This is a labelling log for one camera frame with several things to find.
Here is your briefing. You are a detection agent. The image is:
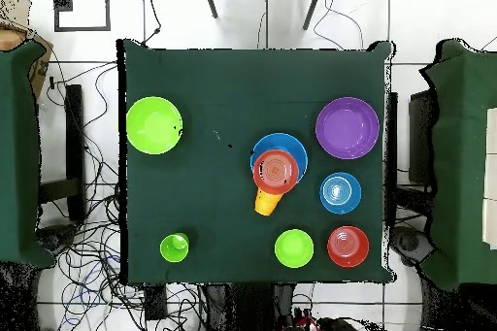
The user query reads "green stepped cup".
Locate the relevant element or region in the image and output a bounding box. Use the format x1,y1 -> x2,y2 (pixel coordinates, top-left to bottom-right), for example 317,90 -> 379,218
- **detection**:
159,232 -> 190,264

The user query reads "black tripod leg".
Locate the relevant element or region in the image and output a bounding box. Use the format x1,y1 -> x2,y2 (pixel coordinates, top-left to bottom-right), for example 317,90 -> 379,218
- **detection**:
302,0 -> 327,32
201,0 -> 219,20

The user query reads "grey stand base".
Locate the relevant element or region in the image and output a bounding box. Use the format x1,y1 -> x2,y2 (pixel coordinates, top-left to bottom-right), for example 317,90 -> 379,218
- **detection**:
389,224 -> 436,267
36,223 -> 79,255

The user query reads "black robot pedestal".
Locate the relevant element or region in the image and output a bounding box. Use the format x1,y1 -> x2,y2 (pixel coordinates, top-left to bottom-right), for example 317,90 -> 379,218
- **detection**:
201,282 -> 298,331

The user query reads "large blue bowl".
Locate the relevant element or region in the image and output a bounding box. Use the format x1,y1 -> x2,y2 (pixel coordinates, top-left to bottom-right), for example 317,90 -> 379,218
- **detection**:
249,132 -> 309,185

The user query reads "brown cardboard box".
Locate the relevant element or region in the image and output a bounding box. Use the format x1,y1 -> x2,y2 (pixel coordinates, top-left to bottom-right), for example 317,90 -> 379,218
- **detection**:
0,26 -> 54,96

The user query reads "small light green bowl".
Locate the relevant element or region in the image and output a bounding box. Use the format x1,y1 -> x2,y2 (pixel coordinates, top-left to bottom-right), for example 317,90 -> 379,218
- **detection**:
274,228 -> 315,269

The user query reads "orange bowl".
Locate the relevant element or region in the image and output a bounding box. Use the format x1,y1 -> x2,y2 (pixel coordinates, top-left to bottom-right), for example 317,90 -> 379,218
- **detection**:
326,225 -> 371,269
251,149 -> 301,196

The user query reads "orange-yellow stepped cup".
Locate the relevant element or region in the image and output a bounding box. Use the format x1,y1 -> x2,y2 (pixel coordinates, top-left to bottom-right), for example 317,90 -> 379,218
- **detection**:
253,187 -> 283,217

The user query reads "large green bowl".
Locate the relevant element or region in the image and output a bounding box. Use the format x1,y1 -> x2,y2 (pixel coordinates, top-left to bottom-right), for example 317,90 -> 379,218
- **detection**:
125,96 -> 183,156

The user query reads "black box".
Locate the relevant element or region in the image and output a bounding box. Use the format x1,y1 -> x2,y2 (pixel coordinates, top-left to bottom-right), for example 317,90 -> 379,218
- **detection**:
407,89 -> 438,186

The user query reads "purple bowl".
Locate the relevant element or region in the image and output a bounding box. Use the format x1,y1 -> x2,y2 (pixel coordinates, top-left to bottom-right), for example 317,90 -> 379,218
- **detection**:
315,96 -> 381,160

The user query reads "green cloth side table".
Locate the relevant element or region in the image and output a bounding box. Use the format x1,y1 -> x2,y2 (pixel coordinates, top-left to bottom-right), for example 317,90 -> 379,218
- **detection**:
418,39 -> 497,293
0,41 -> 56,269

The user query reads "black floor stand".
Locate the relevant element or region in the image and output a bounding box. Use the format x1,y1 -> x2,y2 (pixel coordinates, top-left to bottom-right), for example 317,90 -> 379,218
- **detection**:
38,83 -> 87,223

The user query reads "small blue bowl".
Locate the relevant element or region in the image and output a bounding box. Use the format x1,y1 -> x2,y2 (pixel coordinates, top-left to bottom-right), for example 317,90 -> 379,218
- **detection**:
318,172 -> 363,215

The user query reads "dark green tablecloth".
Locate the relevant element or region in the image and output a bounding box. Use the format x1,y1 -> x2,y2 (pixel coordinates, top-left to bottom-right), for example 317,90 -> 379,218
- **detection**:
116,38 -> 394,285

